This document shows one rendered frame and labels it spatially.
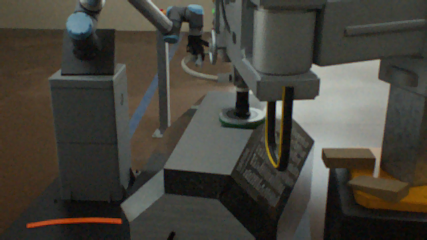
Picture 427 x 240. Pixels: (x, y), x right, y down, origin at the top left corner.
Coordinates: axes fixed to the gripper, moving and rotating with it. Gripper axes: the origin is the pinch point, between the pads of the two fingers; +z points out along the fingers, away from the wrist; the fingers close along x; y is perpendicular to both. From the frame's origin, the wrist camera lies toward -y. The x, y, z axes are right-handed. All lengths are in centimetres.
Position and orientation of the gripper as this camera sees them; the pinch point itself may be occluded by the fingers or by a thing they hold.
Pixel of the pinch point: (199, 65)
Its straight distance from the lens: 317.1
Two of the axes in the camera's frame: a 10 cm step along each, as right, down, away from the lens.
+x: 6.0, 3.4, -7.2
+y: -8.0, 2.6, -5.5
